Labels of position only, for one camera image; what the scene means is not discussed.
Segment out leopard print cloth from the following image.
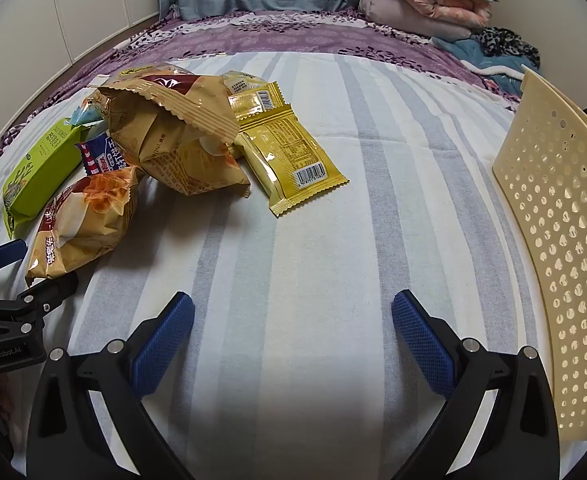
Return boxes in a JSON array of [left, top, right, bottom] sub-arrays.
[[473, 26, 541, 70]]

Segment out small yellow snack packet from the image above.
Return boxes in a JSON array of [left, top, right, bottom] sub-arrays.
[[222, 71, 287, 122]]

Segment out large green snack packet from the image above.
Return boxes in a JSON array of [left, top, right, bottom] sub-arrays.
[[2, 117, 93, 239]]

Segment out large yellow snack packet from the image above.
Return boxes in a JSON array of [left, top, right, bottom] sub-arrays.
[[236, 104, 349, 218]]

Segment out red yellow snack packets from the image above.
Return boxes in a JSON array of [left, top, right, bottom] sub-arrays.
[[26, 166, 139, 281]]

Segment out blue fleece blanket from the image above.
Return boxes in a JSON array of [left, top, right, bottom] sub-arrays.
[[433, 37, 524, 100]]

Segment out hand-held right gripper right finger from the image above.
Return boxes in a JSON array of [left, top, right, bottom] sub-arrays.
[[391, 289, 561, 480]]

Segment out white wardrobe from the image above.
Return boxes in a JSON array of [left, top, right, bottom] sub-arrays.
[[0, 0, 162, 126]]

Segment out light blue snack packet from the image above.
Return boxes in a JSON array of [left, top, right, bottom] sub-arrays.
[[68, 100, 107, 127]]

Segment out pink folded quilt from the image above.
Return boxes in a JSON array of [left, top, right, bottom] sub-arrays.
[[403, 0, 491, 41]]

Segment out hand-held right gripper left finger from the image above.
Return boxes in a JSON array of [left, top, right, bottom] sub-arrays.
[[26, 290, 197, 480]]

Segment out large golden chip bag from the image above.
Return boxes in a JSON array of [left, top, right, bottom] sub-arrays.
[[96, 62, 252, 198]]

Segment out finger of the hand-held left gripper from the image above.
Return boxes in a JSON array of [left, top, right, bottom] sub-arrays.
[[0, 219, 28, 288], [16, 272, 79, 333]]

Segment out blue and white snack packet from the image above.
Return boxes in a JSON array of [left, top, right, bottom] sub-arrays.
[[74, 132, 139, 177]]

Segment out cream perforated plastic basket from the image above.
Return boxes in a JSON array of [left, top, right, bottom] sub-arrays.
[[492, 65, 587, 443]]

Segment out light pink pillow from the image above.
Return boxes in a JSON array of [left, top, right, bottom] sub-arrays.
[[358, 0, 474, 43]]

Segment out striped blanket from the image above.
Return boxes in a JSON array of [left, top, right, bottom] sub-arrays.
[[0, 50, 587, 480]]

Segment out purple floral bedsheet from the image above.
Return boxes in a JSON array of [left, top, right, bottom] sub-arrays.
[[0, 7, 524, 157]]

